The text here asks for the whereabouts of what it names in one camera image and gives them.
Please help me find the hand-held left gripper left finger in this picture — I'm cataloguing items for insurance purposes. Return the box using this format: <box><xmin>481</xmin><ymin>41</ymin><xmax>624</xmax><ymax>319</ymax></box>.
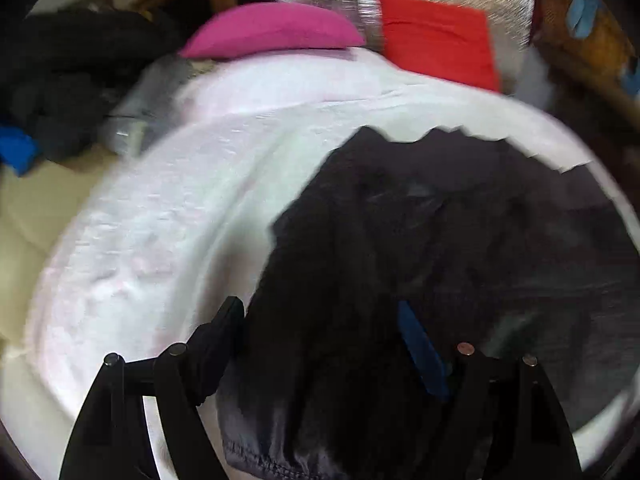
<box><xmin>59</xmin><ymin>296</ymin><xmax>246</xmax><ymax>480</ymax></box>

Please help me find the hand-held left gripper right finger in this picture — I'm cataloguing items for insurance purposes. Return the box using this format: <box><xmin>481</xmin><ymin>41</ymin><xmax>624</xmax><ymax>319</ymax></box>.
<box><xmin>397</xmin><ymin>300</ymin><xmax>583</xmax><ymax>480</ymax></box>

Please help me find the black puffer jacket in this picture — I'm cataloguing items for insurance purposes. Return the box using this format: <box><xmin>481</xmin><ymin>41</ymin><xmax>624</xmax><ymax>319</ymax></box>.
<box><xmin>217</xmin><ymin>126</ymin><xmax>640</xmax><ymax>480</ymax></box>

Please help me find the dark clothes pile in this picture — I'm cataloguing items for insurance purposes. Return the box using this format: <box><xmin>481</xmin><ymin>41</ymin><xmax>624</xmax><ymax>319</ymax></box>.
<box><xmin>0</xmin><ymin>10</ymin><xmax>186</xmax><ymax>163</ymax></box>

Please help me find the white blanket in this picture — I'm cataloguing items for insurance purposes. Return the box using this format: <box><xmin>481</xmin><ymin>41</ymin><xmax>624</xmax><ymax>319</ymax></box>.
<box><xmin>25</xmin><ymin>47</ymin><xmax>616</xmax><ymax>480</ymax></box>

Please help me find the beige sheet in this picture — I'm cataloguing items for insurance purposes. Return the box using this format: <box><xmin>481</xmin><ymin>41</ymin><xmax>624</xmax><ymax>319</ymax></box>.
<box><xmin>0</xmin><ymin>155</ymin><xmax>126</xmax><ymax>356</ymax></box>

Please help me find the grey cloth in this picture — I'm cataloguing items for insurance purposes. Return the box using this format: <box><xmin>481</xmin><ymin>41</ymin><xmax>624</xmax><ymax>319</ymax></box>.
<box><xmin>100</xmin><ymin>55</ymin><xmax>196</xmax><ymax>158</ymax></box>

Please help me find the bright blue cloth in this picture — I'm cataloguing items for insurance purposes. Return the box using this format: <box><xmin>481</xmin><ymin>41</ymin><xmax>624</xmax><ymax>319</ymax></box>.
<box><xmin>0</xmin><ymin>126</ymin><xmax>41</xmax><ymax>177</ymax></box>

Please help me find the red cushion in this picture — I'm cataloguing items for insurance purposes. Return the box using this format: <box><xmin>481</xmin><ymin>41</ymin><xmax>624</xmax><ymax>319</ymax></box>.
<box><xmin>377</xmin><ymin>0</ymin><xmax>502</xmax><ymax>93</ymax></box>

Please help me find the pink pillow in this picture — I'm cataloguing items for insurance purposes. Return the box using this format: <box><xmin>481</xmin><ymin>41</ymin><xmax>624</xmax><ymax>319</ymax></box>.
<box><xmin>179</xmin><ymin>2</ymin><xmax>366</xmax><ymax>60</ymax></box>

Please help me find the light blue cloth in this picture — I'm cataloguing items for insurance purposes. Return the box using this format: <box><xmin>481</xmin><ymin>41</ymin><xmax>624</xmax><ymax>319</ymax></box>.
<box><xmin>570</xmin><ymin>0</ymin><xmax>603</xmax><ymax>41</ymax></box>

